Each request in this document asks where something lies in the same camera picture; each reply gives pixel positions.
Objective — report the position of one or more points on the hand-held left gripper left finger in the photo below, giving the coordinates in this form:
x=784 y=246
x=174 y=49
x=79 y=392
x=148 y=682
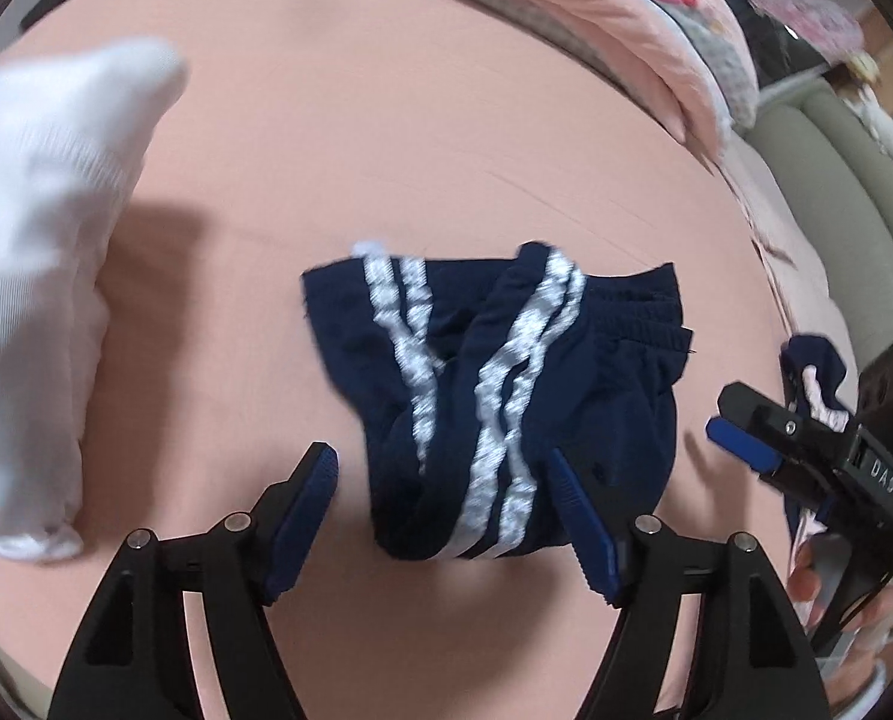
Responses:
x=307 y=510

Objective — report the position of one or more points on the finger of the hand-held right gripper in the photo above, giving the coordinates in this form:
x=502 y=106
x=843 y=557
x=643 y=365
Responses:
x=742 y=441
x=753 y=405

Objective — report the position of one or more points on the navy shorts with white stripes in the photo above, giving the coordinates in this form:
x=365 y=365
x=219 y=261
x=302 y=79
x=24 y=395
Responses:
x=626 y=405

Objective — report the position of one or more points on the pink patterned bag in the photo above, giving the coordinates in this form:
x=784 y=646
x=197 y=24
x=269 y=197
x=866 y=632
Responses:
x=810 y=34

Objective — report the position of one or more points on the bed with pink sheet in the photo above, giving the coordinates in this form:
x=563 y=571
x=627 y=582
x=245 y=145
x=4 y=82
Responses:
x=341 y=127

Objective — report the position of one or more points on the white doll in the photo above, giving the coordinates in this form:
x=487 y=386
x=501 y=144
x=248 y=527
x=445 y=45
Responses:
x=890 y=124

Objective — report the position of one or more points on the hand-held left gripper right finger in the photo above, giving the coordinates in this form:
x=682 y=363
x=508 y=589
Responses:
x=585 y=532

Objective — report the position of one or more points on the grey-green sofa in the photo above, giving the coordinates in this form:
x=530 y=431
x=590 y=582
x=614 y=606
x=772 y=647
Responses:
x=851 y=202

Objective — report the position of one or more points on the person's right hand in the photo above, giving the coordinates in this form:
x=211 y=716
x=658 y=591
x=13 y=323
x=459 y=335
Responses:
x=806 y=585

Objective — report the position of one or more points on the white garment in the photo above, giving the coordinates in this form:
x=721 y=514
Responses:
x=34 y=240

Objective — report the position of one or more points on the dark navy garment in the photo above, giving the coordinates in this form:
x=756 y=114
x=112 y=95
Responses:
x=806 y=356

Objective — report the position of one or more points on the folded pink quilt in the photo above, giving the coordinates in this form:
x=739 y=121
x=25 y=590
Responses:
x=626 y=22

